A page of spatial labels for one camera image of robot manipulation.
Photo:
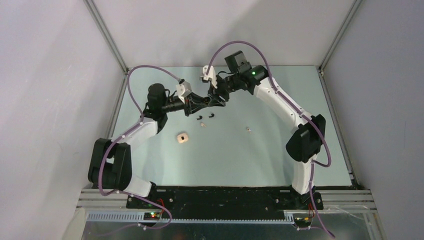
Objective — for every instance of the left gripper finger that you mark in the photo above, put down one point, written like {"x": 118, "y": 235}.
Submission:
{"x": 194, "y": 108}
{"x": 197, "y": 99}

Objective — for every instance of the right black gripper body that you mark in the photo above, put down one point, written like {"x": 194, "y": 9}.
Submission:
{"x": 222, "y": 89}

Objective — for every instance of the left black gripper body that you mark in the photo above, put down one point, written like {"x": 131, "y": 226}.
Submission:
{"x": 187, "y": 105}

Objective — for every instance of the black earbud charging case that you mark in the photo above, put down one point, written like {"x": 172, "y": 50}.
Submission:
{"x": 208, "y": 101}

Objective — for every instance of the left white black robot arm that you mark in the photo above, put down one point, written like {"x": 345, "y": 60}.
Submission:
{"x": 111, "y": 161}

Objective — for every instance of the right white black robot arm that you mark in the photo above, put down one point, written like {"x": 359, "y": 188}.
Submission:
{"x": 308, "y": 131}

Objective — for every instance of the beige earbud charging case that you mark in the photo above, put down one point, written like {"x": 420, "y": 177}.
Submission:
{"x": 182, "y": 138}

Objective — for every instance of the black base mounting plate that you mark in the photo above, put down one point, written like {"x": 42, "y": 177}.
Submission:
{"x": 227, "y": 203}

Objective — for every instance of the left controller board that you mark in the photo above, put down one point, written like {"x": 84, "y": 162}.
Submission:
{"x": 152, "y": 216}

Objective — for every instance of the controller board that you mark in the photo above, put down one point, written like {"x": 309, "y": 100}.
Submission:
{"x": 152, "y": 216}
{"x": 303, "y": 222}

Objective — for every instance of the right controller board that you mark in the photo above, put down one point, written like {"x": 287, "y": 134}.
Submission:
{"x": 303, "y": 222}

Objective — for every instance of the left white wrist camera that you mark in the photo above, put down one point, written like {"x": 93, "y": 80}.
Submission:
{"x": 183, "y": 90}

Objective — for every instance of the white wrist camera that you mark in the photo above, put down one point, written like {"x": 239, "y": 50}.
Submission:
{"x": 209, "y": 76}
{"x": 183, "y": 90}

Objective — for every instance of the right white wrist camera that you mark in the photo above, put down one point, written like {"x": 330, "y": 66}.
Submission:
{"x": 209, "y": 76}

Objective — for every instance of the right corner aluminium post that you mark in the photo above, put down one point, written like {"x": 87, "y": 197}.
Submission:
{"x": 339, "y": 34}

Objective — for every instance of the corner aluminium post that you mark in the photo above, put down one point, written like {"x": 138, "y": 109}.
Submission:
{"x": 106, "y": 34}
{"x": 339, "y": 34}

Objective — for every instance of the left corner aluminium post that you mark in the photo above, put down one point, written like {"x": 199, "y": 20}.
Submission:
{"x": 106, "y": 34}

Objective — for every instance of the grey slotted cable duct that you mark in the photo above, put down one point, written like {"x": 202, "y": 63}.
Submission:
{"x": 141, "y": 217}

